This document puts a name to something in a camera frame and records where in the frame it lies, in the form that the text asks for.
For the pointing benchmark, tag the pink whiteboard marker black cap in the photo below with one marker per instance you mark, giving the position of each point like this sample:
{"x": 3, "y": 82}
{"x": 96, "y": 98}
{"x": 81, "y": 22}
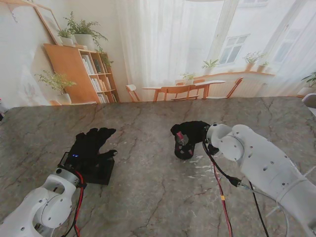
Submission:
{"x": 179, "y": 135}

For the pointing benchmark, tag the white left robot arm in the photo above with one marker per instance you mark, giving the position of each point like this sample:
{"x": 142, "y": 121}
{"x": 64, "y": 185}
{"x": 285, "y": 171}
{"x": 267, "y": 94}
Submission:
{"x": 42, "y": 207}

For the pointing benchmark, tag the printed room scene backdrop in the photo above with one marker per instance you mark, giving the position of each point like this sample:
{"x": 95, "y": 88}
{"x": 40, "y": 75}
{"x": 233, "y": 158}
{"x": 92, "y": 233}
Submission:
{"x": 160, "y": 37}

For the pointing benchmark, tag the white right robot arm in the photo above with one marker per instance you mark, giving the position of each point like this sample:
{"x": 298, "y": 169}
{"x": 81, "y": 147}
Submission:
{"x": 259, "y": 160}

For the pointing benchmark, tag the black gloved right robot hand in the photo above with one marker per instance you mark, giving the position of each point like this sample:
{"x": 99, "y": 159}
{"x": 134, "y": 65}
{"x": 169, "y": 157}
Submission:
{"x": 195, "y": 130}

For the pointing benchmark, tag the black mesh pen cup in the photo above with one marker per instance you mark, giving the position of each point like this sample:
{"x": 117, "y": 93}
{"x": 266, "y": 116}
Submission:
{"x": 182, "y": 153}

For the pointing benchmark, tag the black mesh desk organizer tray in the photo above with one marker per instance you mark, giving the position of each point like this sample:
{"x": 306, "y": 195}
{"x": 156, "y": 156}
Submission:
{"x": 103, "y": 172}

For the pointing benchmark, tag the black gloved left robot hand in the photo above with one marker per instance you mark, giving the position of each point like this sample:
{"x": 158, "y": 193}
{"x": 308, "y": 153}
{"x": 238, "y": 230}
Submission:
{"x": 89, "y": 150}

